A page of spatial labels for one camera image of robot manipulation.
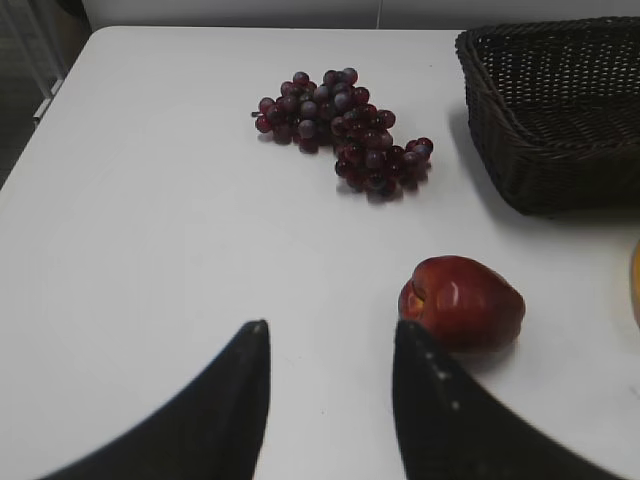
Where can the yellow banana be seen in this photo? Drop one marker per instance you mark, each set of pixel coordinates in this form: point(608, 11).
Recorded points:
point(634, 282)

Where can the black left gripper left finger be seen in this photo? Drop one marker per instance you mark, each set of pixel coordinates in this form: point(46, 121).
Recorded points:
point(212, 429)

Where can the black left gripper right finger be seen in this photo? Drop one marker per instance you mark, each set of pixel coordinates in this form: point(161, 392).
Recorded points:
point(449, 427)

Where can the red apple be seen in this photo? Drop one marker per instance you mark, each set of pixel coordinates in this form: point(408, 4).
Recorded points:
point(466, 306)

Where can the dark red grape bunch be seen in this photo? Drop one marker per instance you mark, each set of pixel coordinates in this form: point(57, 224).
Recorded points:
point(337, 113)

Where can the black woven basket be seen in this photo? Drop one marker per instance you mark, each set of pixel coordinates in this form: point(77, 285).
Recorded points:
point(553, 111)

